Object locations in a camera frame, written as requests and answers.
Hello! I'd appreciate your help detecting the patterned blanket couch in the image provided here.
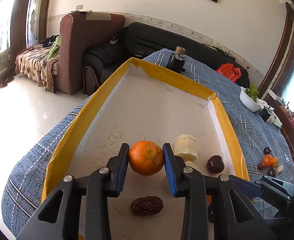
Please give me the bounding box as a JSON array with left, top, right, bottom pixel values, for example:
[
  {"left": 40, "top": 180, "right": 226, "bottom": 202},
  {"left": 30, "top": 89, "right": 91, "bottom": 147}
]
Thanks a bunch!
[{"left": 15, "top": 35, "right": 61, "bottom": 93}]

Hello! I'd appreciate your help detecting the red date in tray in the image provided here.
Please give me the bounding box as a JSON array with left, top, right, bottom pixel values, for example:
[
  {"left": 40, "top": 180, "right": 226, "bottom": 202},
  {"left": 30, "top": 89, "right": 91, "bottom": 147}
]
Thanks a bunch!
[{"left": 130, "top": 196, "right": 164, "bottom": 216}]

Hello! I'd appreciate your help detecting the small orange near tray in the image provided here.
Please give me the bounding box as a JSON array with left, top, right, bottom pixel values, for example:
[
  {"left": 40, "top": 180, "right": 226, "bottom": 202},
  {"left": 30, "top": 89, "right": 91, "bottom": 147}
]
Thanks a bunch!
[{"left": 206, "top": 195, "right": 212, "bottom": 203}]

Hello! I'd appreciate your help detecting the large orange with leaf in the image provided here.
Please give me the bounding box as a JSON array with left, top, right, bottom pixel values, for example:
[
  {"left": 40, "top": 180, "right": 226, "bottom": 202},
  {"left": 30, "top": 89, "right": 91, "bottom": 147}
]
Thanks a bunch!
[{"left": 129, "top": 141, "right": 164, "bottom": 176}]

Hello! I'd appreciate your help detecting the black box holder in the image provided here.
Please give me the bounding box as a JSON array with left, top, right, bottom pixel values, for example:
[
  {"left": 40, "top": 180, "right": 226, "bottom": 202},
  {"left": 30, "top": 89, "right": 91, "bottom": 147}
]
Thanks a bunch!
[{"left": 258, "top": 107, "right": 271, "bottom": 122}]

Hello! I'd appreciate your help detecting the white peeled fruit chunk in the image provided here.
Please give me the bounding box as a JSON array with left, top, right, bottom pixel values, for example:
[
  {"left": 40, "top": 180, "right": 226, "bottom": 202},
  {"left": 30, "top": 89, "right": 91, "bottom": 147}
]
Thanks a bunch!
[{"left": 275, "top": 165, "right": 284, "bottom": 174}]

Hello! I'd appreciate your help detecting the dark plum behind orange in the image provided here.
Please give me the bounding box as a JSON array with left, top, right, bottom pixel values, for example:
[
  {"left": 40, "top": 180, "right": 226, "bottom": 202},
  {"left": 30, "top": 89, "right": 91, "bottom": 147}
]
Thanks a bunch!
[{"left": 267, "top": 167, "right": 276, "bottom": 177}]

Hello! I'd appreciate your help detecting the yellow-orange mandarin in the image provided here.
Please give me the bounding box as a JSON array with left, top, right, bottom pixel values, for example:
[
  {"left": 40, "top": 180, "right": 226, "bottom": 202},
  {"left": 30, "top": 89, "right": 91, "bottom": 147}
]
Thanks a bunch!
[{"left": 272, "top": 156, "right": 278, "bottom": 168}]

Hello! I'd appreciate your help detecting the black leather sofa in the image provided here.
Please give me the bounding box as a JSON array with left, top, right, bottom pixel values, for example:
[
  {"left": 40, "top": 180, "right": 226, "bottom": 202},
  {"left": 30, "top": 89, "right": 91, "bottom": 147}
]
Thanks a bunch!
[{"left": 82, "top": 22, "right": 250, "bottom": 95}]

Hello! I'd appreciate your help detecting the yellow cardboard tray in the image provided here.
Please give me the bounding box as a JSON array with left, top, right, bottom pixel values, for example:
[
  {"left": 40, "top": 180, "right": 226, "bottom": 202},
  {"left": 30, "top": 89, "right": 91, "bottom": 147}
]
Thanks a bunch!
[{"left": 42, "top": 58, "right": 249, "bottom": 239}]

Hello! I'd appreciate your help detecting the white and green cloth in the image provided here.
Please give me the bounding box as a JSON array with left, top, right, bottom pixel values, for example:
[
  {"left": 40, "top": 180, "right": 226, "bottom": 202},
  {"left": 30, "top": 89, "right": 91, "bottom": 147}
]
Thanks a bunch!
[{"left": 257, "top": 99, "right": 282, "bottom": 129}]

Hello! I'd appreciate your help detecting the red plastic bag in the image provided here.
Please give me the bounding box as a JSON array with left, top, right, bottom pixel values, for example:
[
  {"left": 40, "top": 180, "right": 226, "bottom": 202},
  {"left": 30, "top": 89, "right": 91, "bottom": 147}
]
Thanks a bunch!
[{"left": 216, "top": 63, "right": 242, "bottom": 82}]

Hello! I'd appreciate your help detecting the orange mandarin middle left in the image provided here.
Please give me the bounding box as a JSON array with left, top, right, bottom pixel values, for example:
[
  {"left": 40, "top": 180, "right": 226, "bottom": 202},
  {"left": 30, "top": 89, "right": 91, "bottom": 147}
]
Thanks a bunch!
[{"left": 262, "top": 154, "right": 273, "bottom": 167}]

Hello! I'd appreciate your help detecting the red jujube date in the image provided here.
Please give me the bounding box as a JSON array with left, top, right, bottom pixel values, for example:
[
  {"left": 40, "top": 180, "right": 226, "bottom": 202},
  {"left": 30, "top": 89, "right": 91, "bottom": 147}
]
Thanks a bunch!
[{"left": 257, "top": 162, "right": 265, "bottom": 170}]

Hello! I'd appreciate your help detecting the wooden door with glass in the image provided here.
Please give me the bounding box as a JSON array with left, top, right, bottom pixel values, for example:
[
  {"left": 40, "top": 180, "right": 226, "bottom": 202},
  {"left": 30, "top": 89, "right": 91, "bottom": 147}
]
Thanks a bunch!
[{"left": 0, "top": 0, "right": 49, "bottom": 85}]

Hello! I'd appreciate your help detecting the wooden window sill cabinet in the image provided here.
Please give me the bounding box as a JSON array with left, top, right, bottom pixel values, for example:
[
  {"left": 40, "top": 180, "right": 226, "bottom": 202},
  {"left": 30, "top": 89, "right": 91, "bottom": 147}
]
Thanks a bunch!
[{"left": 258, "top": 2, "right": 294, "bottom": 165}]

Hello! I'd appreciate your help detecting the black bottle with cork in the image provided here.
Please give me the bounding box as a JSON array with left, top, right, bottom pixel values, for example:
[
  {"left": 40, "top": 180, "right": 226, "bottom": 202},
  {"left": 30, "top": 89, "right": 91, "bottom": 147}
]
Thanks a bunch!
[{"left": 166, "top": 47, "right": 186, "bottom": 74}]

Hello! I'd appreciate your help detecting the white bowl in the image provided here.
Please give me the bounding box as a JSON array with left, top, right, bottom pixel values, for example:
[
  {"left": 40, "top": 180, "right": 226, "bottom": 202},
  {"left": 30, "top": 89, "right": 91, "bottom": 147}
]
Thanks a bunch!
[{"left": 240, "top": 87, "right": 260, "bottom": 112}]

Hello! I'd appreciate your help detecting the dark plum in tray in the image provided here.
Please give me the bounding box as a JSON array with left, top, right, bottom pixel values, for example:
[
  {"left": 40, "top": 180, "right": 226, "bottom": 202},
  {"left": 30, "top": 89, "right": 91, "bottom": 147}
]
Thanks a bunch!
[{"left": 206, "top": 155, "right": 225, "bottom": 174}]

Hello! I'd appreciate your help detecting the green lettuce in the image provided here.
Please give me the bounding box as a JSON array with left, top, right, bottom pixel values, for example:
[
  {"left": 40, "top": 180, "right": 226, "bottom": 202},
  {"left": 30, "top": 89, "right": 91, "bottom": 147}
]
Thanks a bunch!
[{"left": 245, "top": 83, "right": 259, "bottom": 102}]

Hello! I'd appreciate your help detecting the blue checked tablecloth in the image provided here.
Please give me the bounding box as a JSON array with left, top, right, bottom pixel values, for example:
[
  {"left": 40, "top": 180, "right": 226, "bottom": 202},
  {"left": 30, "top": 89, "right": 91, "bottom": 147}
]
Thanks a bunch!
[{"left": 1, "top": 48, "right": 294, "bottom": 237}]

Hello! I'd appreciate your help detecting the dark purple plum far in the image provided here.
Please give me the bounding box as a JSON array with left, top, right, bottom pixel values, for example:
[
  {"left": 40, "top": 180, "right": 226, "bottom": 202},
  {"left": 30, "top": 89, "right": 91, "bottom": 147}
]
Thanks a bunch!
[{"left": 263, "top": 147, "right": 271, "bottom": 155}]

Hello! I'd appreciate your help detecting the maroon armchair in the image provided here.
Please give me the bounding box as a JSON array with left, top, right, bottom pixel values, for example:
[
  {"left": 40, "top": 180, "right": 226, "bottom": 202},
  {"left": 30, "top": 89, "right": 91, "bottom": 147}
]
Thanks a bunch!
[{"left": 53, "top": 12, "right": 125, "bottom": 95}]

